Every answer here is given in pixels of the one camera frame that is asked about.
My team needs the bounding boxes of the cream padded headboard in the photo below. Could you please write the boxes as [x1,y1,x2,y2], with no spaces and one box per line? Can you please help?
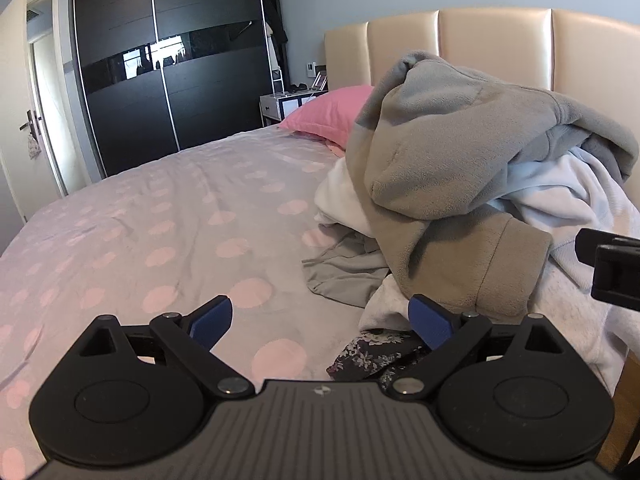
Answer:
[324,7,640,111]

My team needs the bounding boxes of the pale blue hoodie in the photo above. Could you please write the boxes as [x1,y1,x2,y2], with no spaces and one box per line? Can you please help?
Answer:
[487,125,640,291]

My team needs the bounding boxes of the grey thin garment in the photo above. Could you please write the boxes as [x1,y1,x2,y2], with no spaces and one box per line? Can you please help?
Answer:
[302,232,393,308]

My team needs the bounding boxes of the white room door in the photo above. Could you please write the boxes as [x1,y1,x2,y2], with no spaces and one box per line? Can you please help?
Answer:
[0,0,68,226]

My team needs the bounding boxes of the white nightstand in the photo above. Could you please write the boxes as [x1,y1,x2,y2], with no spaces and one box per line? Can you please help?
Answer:
[259,90,329,128]

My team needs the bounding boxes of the bed with pink-dotted sheet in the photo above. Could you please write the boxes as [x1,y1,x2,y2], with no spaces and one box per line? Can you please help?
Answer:
[0,124,631,480]

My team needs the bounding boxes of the pink pillow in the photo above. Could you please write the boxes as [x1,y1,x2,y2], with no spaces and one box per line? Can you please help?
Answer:
[279,85,376,147]

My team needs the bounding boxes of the beige fleece jacket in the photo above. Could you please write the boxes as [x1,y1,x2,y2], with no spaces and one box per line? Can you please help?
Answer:
[345,50,640,318]

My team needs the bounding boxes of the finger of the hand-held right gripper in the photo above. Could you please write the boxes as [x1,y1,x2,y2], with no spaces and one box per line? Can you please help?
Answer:
[575,228,640,264]
[591,244,640,311]

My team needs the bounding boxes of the dark floral garment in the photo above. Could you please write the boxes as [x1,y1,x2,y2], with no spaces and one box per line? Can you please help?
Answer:
[326,330,432,396]

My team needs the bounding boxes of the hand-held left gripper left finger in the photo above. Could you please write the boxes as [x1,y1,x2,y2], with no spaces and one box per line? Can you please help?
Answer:
[80,295,254,401]

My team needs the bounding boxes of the white sweatshirt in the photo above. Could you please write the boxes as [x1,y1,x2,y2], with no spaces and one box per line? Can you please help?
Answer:
[314,157,381,238]

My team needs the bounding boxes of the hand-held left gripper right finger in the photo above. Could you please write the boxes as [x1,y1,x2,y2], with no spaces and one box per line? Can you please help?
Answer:
[392,295,566,401]

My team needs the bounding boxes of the cream fuzzy garment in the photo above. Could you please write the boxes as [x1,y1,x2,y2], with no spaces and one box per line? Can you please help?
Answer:
[359,260,627,397]

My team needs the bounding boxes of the black sliding-door wardrobe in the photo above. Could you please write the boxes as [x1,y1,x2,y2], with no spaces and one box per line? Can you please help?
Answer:
[72,0,282,178]

